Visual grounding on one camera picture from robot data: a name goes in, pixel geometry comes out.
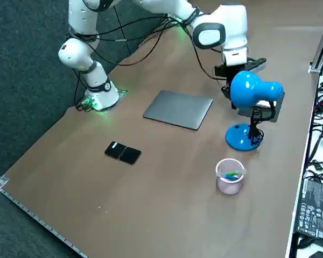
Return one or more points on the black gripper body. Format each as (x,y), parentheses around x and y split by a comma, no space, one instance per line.
(235,69)

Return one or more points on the blue desk lamp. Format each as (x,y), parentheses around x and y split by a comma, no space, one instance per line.
(247,86)

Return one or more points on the silver laptop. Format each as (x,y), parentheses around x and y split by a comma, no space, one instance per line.
(177,110)

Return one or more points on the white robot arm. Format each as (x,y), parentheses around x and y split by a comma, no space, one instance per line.
(78,53)

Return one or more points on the black mouse pad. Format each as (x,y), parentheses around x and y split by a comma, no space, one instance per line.
(276,113)

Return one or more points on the green pen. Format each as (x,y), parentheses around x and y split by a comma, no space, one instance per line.
(234,172)

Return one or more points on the blue pen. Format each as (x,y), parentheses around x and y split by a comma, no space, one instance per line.
(231,177)

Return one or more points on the pale pink pen cup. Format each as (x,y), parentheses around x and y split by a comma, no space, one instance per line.
(228,188)

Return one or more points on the black folding phone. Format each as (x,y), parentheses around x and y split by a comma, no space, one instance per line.
(129,156)

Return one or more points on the black labelled power adapter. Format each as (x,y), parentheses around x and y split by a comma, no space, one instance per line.
(315,207)

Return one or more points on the aluminium frame profile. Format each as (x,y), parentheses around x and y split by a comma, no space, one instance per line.
(319,53)

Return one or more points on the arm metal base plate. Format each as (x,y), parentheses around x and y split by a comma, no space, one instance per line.
(122,92)

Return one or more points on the aluminium table edge rail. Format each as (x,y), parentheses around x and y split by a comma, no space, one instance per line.
(29,209)

